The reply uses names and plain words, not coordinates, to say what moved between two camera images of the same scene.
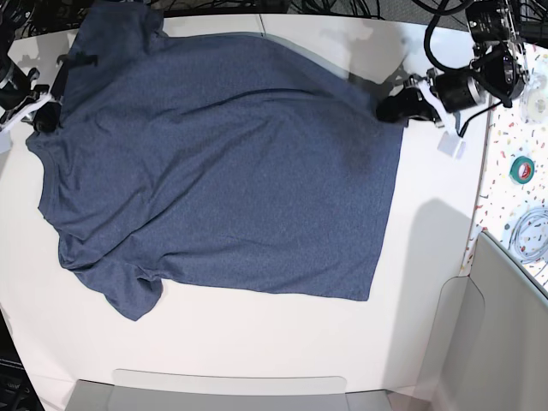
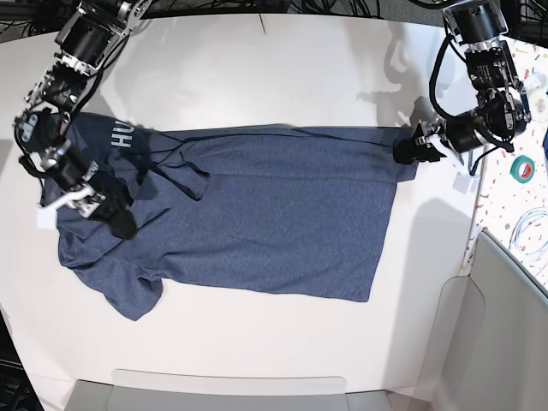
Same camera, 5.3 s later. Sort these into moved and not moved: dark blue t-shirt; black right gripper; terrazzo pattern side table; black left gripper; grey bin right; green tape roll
Moved: dark blue t-shirt; black left gripper; black right gripper
Not moved: green tape roll; terrazzo pattern side table; grey bin right
